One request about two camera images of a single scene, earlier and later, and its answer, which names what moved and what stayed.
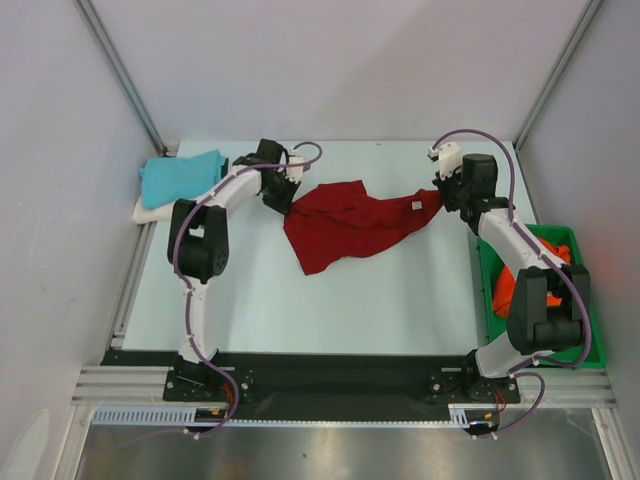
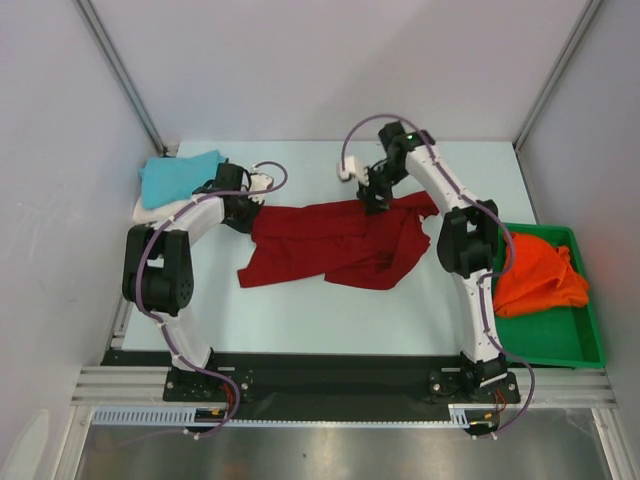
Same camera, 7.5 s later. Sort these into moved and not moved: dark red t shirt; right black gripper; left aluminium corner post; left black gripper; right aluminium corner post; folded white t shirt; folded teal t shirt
Moved: dark red t shirt; right black gripper; left black gripper
Not moved: folded white t shirt; folded teal t shirt; left aluminium corner post; right aluminium corner post
